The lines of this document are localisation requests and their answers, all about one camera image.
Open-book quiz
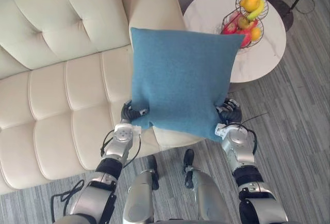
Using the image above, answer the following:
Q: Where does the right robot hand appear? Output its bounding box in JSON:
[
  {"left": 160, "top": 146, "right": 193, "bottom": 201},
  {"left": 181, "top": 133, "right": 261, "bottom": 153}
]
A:
[{"left": 216, "top": 97, "right": 242, "bottom": 126}]

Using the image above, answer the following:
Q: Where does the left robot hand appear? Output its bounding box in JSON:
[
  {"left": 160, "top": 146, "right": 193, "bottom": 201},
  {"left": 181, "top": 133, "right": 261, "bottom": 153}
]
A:
[{"left": 121, "top": 100, "right": 150, "bottom": 126}]

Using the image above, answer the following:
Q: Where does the teal square cushion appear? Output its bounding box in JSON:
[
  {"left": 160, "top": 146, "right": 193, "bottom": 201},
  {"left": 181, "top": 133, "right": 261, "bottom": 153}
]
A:
[{"left": 129, "top": 27, "right": 246, "bottom": 142}]

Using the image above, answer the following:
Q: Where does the round white marble side table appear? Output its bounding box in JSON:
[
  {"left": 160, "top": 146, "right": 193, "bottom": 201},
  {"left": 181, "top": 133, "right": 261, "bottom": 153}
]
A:
[{"left": 182, "top": 0, "right": 287, "bottom": 83}]

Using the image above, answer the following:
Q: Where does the cream leather sofa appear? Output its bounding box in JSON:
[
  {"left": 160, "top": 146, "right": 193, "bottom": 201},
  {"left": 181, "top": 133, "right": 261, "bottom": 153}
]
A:
[{"left": 0, "top": 0, "right": 207, "bottom": 190}]

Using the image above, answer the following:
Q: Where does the pink red dragon fruit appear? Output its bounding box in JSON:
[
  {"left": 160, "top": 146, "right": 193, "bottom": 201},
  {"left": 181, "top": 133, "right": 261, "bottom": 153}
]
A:
[{"left": 237, "top": 19, "right": 259, "bottom": 47}]

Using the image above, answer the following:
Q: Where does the left silver robot leg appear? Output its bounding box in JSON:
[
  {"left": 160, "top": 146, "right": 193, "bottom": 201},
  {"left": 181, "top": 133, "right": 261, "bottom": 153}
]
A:
[{"left": 123, "top": 154, "right": 159, "bottom": 224}]

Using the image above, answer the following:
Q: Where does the orange fruit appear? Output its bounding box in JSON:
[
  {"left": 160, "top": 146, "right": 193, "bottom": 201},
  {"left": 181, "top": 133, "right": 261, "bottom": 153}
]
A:
[{"left": 250, "top": 26, "right": 262, "bottom": 41}]

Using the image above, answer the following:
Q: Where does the green red apple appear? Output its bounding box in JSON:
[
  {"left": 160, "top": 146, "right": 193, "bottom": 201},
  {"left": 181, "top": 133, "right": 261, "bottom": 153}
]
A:
[{"left": 237, "top": 16, "right": 250, "bottom": 29}]

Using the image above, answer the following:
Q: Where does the yellow green banana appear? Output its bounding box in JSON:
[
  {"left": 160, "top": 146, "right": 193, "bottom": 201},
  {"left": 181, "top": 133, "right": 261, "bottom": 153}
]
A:
[{"left": 246, "top": 0, "right": 266, "bottom": 21}]

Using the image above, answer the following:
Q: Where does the yellow pear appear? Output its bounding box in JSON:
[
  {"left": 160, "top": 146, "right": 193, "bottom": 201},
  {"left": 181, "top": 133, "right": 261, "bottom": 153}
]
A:
[{"left": 239, "top": 0, "right": 261, "bottom": 12}]

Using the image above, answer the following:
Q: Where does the black floor lamp stand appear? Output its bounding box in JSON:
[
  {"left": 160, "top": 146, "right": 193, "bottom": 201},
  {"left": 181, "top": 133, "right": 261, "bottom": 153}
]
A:
[{"left": 264, "top": 0, "right": 319, "bottom": 33}]

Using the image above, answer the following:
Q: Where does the black wire fruit basket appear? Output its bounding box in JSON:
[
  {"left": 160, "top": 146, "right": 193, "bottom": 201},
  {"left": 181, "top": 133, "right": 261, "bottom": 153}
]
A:
[{"left": 221, "top": 0, "right": 269, "bottom": 51}]

